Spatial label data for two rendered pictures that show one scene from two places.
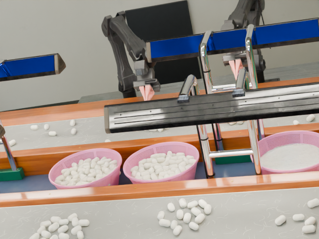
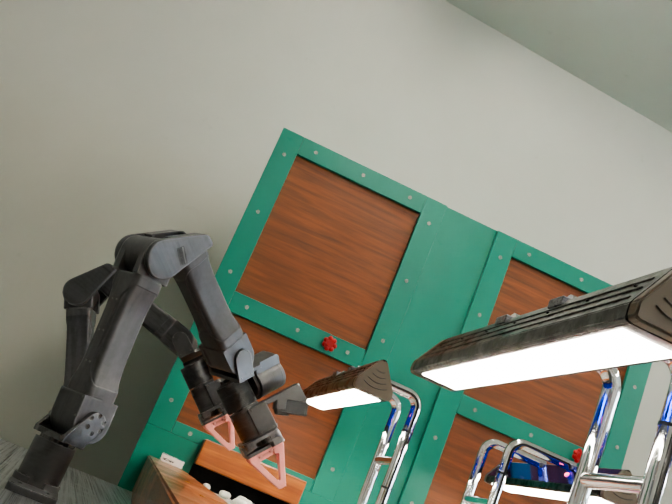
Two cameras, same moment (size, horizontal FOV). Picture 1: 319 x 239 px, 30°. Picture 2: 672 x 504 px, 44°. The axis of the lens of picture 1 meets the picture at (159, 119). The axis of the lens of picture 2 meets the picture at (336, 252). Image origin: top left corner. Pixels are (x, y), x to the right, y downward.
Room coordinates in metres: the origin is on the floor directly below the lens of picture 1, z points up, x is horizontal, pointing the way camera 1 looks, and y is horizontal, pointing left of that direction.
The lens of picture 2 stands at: (2.91, 1.41, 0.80)
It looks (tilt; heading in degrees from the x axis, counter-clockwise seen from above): 16 degrees up; 246
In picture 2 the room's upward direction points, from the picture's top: 23 degrees clockwise
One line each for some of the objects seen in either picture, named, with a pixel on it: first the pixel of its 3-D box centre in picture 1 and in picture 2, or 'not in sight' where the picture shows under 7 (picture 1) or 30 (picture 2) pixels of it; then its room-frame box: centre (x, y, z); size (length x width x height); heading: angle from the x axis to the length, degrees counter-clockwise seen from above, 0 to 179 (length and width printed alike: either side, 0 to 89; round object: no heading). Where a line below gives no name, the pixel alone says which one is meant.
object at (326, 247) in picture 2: not in sight; (402, 369); (1.50, -0.94, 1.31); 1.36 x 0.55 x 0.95; 163
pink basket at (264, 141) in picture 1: (292, 161); not in sight; (1.69, -0.40, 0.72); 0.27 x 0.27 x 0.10
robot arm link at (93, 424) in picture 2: (128, 84); (69, 424); (2.63, 0.11, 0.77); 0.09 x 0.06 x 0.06; 113
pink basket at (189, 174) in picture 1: (163, 171); not in sight; (1.82, 0.03, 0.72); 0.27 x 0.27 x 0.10
